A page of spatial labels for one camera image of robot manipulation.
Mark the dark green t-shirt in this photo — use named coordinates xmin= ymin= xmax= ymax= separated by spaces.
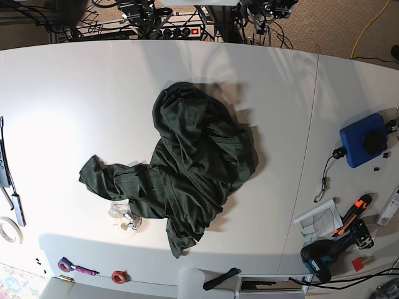
xmin=79 ymin=82 xmax=256 ymax=258

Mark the black power strip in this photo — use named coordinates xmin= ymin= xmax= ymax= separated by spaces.
xmin=149 ymin=27 xmax=203 ymax=40

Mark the paper instruction booklet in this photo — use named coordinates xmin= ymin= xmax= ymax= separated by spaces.
xmin=294 ymin=198 xmax=343 ymax=244

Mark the red tape roll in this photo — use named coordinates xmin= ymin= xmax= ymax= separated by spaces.
xmin=111 ymin=270 xmax=127 ymax=285

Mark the blue box with black knob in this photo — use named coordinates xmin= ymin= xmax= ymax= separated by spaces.
xmin=339 ymin=113 xmax=388 ymax=168

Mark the purple marker pen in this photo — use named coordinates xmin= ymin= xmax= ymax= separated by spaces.
xmin=72 ymin=265 xmax=99 ymax=276

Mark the orange black utility knife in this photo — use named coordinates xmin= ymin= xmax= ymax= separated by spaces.
xmin=332 ymin=194 xmax=373 ymax=238

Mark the purple tape roll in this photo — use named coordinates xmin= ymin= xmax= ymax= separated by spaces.
xmin=58 ymin=257 xmax=74 ymax=273

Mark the grey usb hub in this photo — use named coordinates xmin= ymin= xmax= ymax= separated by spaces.
xmin=11 ymin=194 xmax=26 ymax=227

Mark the red square card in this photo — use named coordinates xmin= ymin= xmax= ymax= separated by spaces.
xmin=352 ymin=257 xmax=364 ymax=272

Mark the dark remote control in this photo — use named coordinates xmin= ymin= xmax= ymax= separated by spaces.
xmin=0 ymin=140 xmax=10 ymax=187

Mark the white tape roll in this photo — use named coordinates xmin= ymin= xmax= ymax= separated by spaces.
xmin=0 ymin=217 xmax=23 ymax=244

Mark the white rectangular device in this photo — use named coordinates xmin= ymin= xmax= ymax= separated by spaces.
xmin=377 ymin=188 xmax=398 ymax=227

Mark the black cable with carabiner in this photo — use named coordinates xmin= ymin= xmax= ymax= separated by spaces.
xmin=313 ymin=147 xmax=348 ymax=203

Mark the black cordless drill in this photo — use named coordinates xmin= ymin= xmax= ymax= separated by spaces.
xmin=300 ymin=219 xmax=374 ymax=283

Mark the yellow cable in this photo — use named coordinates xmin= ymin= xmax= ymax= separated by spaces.
xmin=349 ymin=0 xmax=391 ymax=59

